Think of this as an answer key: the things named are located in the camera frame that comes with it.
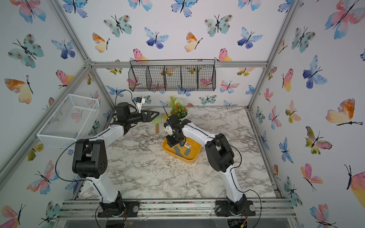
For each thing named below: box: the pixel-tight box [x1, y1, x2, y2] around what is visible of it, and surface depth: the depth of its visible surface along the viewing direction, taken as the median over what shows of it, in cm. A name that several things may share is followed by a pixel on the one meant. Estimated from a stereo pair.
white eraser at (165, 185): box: [162, 180, 169, 190], surface depth 84 cm
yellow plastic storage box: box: [162, 137, 202, 164], surface depth 94 cm
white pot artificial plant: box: [165, 95, 188, 120], surface depth 101 cm
